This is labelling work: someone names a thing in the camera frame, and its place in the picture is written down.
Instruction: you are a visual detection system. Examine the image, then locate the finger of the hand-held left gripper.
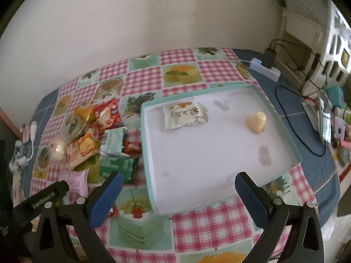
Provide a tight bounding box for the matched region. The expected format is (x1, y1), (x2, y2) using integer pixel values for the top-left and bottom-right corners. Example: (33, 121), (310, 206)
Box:
(56, 180), (70, 198)

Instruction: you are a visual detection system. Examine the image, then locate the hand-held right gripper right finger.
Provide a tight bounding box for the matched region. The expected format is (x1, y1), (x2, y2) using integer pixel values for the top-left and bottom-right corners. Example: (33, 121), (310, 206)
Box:
(235, 171), (326, 263)

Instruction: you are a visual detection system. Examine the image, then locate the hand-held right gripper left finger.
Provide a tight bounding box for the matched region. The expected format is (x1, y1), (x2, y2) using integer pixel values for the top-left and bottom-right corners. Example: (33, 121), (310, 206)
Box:
(34, 171), (124, 263)

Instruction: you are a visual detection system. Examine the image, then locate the pink snack packet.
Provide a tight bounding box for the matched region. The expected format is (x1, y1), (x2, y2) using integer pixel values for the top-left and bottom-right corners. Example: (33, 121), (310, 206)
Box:
(57, 169), (90, 198)

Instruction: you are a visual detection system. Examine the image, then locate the green wafer packet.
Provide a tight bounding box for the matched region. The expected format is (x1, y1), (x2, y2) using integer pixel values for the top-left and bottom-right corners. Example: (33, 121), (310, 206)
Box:
(98, 156), (140, 184)
(99, 127), (129, 158)

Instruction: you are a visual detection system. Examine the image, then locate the orange snack packet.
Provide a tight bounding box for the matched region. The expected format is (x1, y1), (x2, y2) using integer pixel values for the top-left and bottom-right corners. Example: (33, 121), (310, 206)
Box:
(77, 130), (102, 156)

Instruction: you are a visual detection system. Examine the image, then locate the teal shallow cardboard box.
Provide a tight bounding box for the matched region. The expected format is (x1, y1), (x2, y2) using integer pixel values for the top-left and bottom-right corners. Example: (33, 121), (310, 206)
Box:
(140, 84), (302, 215)

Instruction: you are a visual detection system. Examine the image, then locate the clear packet of round bun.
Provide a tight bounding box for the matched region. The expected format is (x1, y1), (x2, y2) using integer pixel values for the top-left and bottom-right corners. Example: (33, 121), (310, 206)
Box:
(49, 137), (69, 161)

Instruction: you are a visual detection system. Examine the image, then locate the pink checked printed tablecloth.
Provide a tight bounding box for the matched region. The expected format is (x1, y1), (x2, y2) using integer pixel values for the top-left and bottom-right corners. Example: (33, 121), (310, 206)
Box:
(29, 48), (319, 263)

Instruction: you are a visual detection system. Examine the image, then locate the clear packet of green cake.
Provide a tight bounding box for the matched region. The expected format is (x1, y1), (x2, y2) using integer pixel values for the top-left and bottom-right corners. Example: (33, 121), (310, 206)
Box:
(62, 112), (88, 140)

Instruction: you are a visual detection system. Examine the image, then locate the yellow heart-shaped jelly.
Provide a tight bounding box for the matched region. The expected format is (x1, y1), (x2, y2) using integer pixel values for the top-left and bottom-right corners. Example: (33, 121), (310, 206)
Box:
(245, 111), (267, 134)

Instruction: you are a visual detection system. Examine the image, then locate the yellow cake packet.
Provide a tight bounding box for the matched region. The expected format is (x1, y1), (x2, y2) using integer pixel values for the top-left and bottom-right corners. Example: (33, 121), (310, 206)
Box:
(74, 104), (98, 124)

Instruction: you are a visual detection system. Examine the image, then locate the red peanut packet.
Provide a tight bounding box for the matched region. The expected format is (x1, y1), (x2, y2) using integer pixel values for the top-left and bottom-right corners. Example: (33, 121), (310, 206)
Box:
(93, 99), (122, 129)

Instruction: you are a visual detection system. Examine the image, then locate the pinkish brown bar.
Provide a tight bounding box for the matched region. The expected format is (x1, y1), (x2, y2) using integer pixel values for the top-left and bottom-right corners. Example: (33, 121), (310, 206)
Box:
(0, 109), (20, 136)

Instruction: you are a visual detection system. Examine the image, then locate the clear plastic holder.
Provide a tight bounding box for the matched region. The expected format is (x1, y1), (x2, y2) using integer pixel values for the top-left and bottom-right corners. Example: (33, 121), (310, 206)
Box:
(318, 89), (332, 143)

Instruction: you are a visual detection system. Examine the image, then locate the white snack packet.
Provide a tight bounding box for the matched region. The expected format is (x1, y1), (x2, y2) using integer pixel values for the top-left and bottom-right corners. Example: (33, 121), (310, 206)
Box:
(163, 102), (209, 130)

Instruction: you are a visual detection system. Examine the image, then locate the small pink device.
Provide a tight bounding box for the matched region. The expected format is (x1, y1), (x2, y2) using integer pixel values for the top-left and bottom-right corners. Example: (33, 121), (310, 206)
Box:
(333, 116), (347, 140)

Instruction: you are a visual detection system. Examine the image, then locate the teal case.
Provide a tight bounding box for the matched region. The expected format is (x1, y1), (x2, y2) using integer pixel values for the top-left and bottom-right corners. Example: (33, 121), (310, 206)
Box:
(328, 86), (344, 108)

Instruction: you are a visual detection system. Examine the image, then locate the white power strip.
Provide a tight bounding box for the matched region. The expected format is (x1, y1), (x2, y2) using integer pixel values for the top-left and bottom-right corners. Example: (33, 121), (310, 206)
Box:
(249, 57), (281, 82)

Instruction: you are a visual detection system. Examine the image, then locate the black charger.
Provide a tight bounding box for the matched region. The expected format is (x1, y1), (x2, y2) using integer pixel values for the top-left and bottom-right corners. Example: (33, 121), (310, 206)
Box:
(264, 48), (277, 68)

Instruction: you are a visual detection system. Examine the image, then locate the white shelf unit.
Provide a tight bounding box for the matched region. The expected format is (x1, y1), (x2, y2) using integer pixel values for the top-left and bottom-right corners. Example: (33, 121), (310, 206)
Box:
(302, 5), (351, 96)

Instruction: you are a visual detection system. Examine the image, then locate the black cable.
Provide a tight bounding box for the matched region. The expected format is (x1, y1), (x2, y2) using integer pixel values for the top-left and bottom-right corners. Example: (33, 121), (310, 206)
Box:
(270, 39), (328, 157)

